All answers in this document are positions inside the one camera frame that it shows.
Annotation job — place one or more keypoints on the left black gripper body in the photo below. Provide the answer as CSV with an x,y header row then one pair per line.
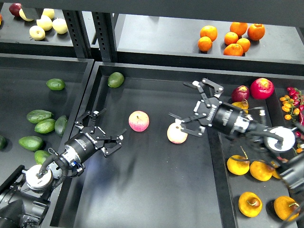
x,y
82,146

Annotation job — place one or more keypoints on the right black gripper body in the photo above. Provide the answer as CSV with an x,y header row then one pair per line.
x,y
223,117

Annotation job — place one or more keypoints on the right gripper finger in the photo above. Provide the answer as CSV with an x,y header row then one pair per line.
x,y
182,122
209,91

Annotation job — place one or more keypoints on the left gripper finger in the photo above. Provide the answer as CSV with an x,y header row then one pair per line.
x,y
87,120
109,144

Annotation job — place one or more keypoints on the dark green avocado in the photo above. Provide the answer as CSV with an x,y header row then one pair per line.
x,y
40,156

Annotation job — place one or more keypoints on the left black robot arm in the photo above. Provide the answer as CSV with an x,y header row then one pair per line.
x,y
25,194

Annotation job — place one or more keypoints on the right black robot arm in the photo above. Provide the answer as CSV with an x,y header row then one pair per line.
x,y
270,141

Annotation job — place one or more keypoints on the dark avocado cluster right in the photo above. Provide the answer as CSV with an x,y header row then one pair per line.
x,y
60,125

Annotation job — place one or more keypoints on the green avocado cluster middle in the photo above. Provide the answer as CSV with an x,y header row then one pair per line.
x,y
45,126

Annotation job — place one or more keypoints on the green avocado cluster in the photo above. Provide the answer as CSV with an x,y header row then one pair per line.
x,y
38,115
45,126

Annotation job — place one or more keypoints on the green avocado far left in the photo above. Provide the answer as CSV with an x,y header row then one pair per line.
x,y
56,84

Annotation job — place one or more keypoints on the green avocado tray corner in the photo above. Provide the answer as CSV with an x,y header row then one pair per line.
x,y
115,80

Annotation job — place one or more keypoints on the green avocado cluster top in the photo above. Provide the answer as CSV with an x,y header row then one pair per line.
x,y
38,115

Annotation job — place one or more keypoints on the green avocado lower left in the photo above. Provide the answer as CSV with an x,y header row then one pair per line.
x,y
31,143

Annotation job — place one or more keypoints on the dark avocado left edge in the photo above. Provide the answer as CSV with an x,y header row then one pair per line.
x,y
3,142

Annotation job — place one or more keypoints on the pale yellow pink apple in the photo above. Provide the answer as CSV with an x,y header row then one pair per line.
x,y
175,135

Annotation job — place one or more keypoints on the dark red apple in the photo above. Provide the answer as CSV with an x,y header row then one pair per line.
x,y
240,93

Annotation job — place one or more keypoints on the pink red apple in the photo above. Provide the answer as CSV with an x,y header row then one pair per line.
x,y
139,121

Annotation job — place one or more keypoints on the orange lower left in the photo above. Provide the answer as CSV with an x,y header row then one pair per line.
x,y
204,44

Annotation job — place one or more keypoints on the orange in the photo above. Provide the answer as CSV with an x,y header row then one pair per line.
x,y
233,50
256,31
239,28
204,44
209,31

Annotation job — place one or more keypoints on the orange front bottom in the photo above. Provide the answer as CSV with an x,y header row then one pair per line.
x,y
233,50

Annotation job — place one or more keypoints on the bright red apple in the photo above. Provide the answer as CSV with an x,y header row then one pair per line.
x,y
261,88

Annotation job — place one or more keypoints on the black left tray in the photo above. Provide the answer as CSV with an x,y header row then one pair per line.
x,y
23,89

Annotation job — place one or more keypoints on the black tray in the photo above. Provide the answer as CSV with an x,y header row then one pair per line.
x,y
23,89
151,182

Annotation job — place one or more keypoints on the orange centre small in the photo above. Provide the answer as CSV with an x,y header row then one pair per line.
x,y
230,38

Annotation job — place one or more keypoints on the orange small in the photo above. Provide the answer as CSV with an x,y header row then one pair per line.
x,y
230,38
244,43

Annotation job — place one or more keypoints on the orange top left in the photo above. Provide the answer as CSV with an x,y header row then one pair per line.
x,y
209,31

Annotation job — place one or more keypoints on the black centre tray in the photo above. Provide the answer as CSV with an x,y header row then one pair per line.
x,y
151,182

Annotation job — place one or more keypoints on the orange right small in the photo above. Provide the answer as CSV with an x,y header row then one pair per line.
x,y
244,43

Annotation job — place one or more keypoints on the orange top centre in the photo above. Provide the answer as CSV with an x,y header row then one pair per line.
x,y
239,28

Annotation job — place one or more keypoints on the orange top right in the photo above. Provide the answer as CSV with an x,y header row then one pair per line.
x,y
256,31

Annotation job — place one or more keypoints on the black tray divider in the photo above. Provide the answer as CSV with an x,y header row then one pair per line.
x,y
225,200

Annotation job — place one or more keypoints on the cherry tomato vine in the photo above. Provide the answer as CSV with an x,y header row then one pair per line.
x,y
292,103

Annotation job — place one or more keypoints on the black shelf upright left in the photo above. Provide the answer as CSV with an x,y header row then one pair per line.
x,y
77,30

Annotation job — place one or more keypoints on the black shelf upright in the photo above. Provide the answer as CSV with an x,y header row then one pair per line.
x,y
77,30
104,31

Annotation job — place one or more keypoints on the red chili pepper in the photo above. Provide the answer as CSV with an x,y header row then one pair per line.
x,y
301,118

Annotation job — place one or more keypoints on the pale yellow apple right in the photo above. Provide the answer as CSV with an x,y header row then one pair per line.
x,y
60,26

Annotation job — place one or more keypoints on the black shelf upright right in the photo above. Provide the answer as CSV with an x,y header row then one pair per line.
x,y
104,31

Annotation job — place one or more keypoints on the pale yellow apple front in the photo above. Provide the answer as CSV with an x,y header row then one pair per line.
x,y
37,33

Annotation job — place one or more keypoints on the pale yellow apple middle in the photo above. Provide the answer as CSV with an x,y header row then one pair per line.
x,y
45,23

